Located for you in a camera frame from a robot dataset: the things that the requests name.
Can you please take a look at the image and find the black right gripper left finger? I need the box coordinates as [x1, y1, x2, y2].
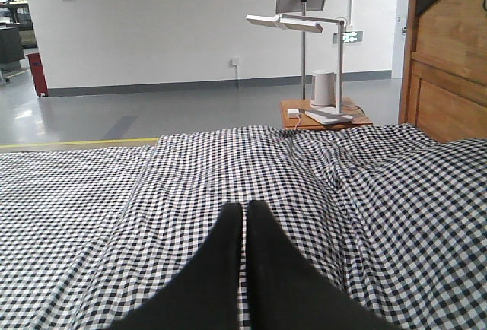
[110, 203, 243, 329]

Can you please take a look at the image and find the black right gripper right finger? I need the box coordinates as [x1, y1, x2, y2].
[246, 201, 394, 329]

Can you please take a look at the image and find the wooden bed headboard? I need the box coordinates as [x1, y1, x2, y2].
[398, 0, 486, 142]

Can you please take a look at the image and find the white desk lamp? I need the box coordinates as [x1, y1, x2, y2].
[246, 14, 353, 125]

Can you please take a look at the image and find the black white checkered bedsheet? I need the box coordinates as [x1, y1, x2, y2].
[1, 124, 486, 329]

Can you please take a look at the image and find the wooden bedside table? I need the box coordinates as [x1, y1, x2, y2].
[280, 97, 373, 131]

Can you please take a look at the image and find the white power adapter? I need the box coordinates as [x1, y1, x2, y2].
[287, 109, 300, 119]

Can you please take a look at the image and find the white cylindrical speaker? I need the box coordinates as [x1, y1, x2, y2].
[310, 70, 336, 106]

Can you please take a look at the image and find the red bin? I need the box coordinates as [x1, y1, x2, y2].
[27, 52, 49, 97]

